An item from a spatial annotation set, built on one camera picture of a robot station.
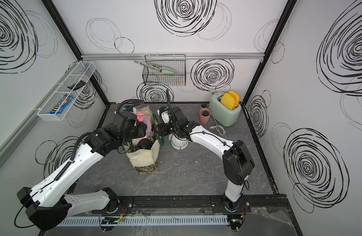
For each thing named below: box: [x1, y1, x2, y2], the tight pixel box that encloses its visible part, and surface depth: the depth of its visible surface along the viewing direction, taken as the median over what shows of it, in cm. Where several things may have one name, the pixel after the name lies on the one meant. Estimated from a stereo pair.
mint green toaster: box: [208, 91, 242, 127], surface depth 102 cm
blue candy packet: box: [49, 94, 73, 114], surface depth 72 cm
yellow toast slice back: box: [227, 89, 242, 108], surface depth 96 cm
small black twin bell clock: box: [137, 137, 155, 150], surface depth 76 cm
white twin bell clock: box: [168, 133, 191, 151], surface depth 95 cm
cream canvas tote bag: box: [126, 105, 165, 175], surface depth 75 cm
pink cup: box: [199, 108, 212, 125], surface depth 104 cm
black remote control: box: [67, 80, 87, 91], surface depth 82 cm
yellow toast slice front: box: [220, 92, 235, 111], surface depth 98 cm
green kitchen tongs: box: [133, 59, 176, 75], surface depth 94 cm
